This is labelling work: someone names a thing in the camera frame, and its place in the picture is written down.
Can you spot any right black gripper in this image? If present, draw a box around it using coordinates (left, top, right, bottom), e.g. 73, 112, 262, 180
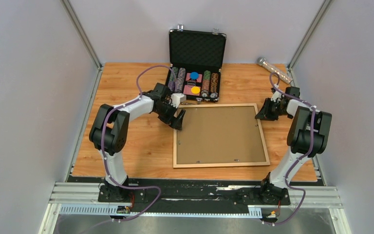
256, 98, 290, 121

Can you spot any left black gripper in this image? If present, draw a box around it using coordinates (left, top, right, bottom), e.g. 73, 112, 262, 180
155, 100, 186, 132

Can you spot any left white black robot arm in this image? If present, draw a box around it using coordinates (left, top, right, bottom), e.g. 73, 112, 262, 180
89, 83, 187, 201

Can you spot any yellow round chip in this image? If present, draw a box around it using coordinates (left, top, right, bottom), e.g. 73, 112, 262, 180
191, 86, 201, 95

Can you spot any blue round chip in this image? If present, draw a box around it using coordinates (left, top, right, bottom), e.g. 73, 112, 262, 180
189, 72, 199, 80

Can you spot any silver glitter tube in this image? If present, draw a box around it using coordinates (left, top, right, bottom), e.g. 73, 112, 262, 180
256, 57, 293, 84

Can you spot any black poker chip case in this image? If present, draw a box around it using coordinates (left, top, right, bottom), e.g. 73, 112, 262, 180
166, 24, 227, 103

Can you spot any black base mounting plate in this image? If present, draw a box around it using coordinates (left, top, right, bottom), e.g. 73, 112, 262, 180
67, 175, 304, 215

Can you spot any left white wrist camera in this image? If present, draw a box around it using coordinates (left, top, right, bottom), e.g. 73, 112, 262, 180
169, 93, 187, 108

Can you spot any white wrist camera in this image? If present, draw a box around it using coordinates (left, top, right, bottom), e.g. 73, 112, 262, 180
169, 93, 187, 108
271, 89, 281, 102

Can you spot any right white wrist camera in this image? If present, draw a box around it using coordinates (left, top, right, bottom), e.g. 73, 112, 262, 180
271, 89, 281, 102

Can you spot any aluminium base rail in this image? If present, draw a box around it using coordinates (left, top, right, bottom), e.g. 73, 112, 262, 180
47, 180, 351, 234

